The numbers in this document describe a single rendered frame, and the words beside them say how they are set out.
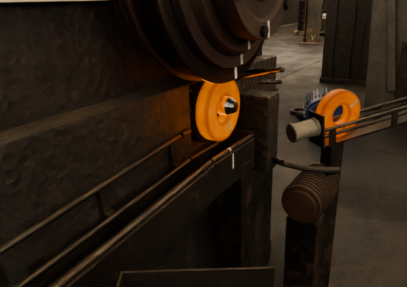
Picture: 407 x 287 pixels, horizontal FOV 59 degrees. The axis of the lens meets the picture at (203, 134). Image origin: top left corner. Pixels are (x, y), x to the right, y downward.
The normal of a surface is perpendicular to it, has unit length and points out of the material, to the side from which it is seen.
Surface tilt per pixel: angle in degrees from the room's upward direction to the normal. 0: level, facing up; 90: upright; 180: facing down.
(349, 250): 0
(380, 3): 90
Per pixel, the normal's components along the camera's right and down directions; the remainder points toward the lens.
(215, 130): 0.83, 0.17
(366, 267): -0.04, -0.94
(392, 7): -0.75, 0.25
